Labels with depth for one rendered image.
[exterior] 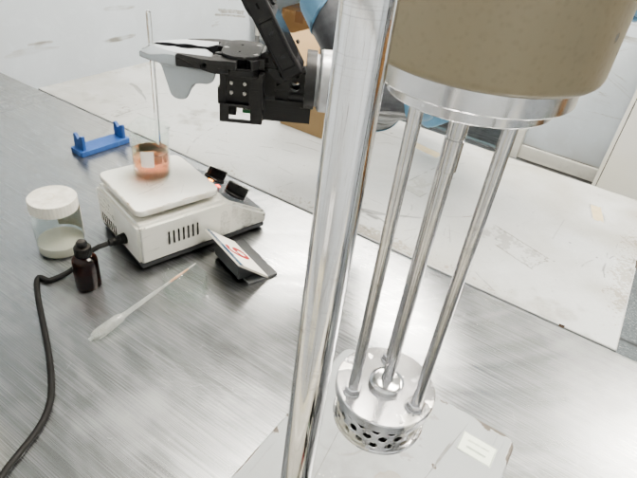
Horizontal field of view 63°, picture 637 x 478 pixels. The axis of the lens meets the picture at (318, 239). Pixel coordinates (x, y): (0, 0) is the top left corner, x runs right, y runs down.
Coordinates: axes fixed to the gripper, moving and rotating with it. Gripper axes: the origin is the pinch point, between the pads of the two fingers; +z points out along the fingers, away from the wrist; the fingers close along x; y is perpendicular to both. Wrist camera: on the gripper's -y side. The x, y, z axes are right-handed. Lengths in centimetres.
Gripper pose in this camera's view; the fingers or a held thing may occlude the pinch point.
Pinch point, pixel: (151, 46)
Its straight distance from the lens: 69.3
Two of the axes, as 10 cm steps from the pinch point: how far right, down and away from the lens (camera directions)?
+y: -1.0, 8.1, 5.7
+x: 0.0, -5.8, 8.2
